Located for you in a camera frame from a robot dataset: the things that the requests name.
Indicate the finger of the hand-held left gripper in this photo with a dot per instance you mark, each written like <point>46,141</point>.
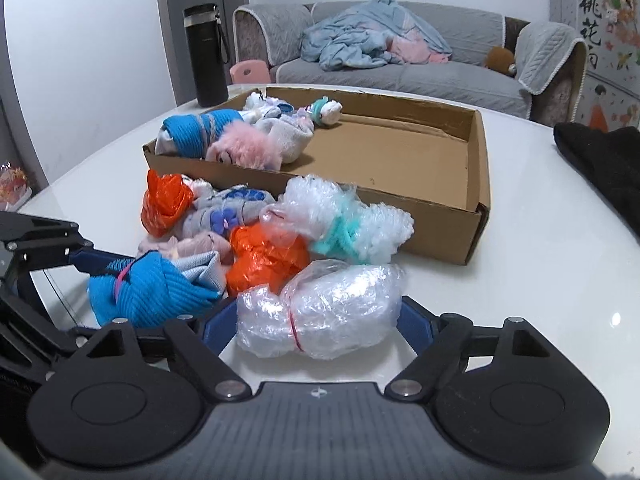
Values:
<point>60,332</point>
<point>102,263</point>

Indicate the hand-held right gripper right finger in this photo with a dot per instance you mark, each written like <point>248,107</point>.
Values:
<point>415,325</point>

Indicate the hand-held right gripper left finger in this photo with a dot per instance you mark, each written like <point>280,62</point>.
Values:
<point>220,330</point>

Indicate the blue sock with pink band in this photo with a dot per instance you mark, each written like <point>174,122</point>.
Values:
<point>150,290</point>

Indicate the clear bag with red band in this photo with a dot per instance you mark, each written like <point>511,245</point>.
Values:
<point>330,310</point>

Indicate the shallow cardboard box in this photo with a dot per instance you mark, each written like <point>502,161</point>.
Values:
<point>400,155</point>

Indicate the pink fluffy bundle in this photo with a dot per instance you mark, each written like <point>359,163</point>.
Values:
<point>245,147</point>

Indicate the white sock bundle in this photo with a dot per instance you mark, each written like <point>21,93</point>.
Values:
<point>290,135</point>

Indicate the white frilly bundle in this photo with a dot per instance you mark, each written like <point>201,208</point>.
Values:
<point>260,102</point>

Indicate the small white and teal bundle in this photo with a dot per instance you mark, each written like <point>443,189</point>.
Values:
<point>325,110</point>

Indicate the orange plastic bag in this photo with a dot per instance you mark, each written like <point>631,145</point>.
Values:
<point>165,202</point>
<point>265,260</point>

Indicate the pale pink sock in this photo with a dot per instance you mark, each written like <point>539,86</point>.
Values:
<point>195,247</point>

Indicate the grey sock with blue flowers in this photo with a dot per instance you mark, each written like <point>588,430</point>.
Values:
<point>225,212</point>

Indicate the red patterned bag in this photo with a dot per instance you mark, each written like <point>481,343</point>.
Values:
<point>14,185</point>

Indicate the clear bag with teal tie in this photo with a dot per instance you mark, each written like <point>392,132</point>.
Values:
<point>345,220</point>

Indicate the black thermos bottle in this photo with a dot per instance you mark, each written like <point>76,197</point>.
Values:
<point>207,55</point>

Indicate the black cloth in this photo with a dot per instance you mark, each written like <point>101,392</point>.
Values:
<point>600,160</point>

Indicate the grey sofa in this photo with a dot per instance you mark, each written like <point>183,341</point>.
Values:
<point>400,60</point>

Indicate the pink cloth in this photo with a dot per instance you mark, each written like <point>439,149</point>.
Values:
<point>417,52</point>

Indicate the brown plush toy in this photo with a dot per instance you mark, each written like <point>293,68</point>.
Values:
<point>500,60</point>

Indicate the light blue blanket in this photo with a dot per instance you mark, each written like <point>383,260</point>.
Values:
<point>365,35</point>

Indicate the grey quilted armrest cover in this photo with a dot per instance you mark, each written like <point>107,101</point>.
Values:
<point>547,55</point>

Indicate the flowered wall poster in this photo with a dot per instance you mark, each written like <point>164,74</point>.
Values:
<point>600,35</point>

